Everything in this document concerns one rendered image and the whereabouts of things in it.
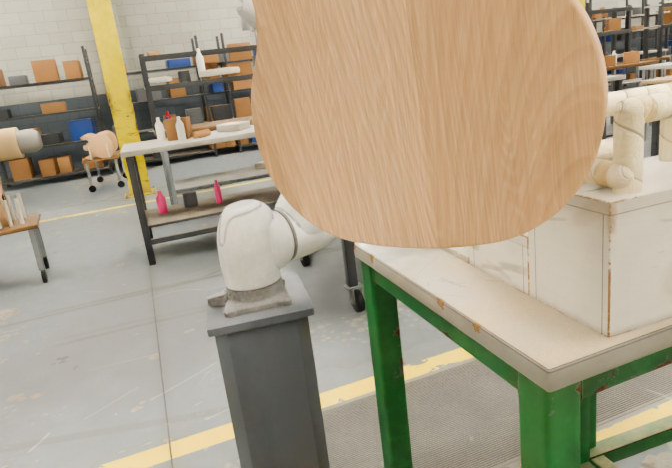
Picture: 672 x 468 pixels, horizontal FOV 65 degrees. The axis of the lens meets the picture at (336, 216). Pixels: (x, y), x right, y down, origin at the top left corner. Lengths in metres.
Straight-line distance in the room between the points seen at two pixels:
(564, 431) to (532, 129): 0.40
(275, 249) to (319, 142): 0.88
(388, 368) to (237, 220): 0.53
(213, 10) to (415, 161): 11.42
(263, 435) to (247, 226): 0.58
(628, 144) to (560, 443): 0.37
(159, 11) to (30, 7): 2.25
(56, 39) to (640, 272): 11.40
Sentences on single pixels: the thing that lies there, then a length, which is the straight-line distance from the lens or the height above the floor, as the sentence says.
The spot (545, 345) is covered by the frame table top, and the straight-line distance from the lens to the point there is 0.72.
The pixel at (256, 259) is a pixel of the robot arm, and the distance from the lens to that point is 1.39.
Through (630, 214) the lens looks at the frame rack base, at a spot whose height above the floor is 1.08.
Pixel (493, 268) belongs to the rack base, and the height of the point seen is 0.95.
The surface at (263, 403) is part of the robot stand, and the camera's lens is 1.52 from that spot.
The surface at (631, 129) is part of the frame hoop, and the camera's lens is 0.70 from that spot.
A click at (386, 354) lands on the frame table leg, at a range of 1.18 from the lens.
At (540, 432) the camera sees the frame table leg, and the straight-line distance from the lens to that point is 0.74.
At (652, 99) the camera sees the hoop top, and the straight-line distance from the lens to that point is 0.72.
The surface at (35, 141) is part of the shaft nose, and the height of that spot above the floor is 1.25.
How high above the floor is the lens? 1.28
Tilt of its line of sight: 15 degrees down
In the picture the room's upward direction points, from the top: 7 degrees counter-clockwise
